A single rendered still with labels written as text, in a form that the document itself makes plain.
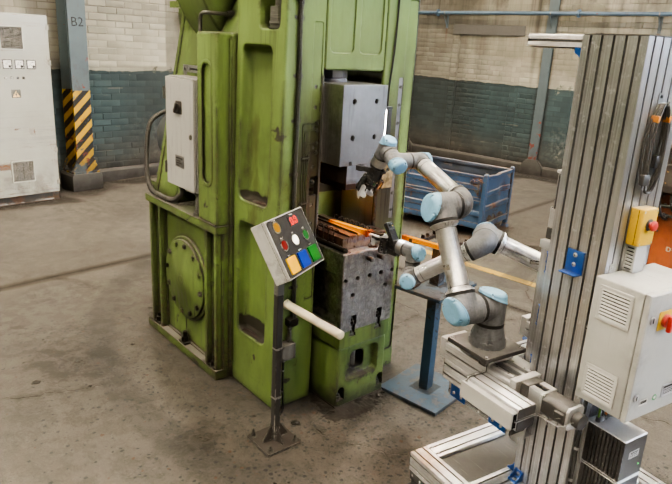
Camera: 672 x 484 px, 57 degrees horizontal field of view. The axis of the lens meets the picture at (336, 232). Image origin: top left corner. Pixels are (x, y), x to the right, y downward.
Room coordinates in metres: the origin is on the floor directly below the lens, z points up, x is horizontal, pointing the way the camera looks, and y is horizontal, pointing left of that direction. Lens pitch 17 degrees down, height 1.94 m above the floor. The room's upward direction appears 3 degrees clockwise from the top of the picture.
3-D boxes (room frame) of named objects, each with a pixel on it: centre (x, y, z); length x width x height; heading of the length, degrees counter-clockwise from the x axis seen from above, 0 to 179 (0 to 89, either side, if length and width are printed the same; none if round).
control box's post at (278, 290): (2.72, 0.25, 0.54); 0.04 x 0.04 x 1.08; 41
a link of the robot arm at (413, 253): (2.87, -0.38, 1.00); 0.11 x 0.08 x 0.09; 41
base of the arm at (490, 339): (2.30, -0.64, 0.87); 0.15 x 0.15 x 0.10
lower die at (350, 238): (3.30, 0.02, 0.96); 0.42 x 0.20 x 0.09; 41
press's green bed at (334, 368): (3.35, -0.01, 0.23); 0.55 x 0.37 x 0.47; 41
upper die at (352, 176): (3.30, 0.02, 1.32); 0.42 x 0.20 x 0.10; 41
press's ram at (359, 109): (3.33, -0.01, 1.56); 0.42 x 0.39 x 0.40; 41
